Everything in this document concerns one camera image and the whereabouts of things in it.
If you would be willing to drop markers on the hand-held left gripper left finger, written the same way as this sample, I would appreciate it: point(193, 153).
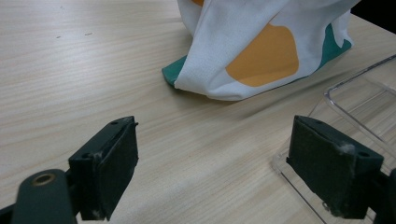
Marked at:
point(109, 168)

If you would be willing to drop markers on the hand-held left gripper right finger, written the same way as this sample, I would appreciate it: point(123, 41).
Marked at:
point(327, 168)

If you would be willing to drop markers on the clear plastic box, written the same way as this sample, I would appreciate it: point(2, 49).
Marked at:
point(367, 102)

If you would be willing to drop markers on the white cloth bag orange green print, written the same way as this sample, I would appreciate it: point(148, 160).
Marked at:
point(249, 46)

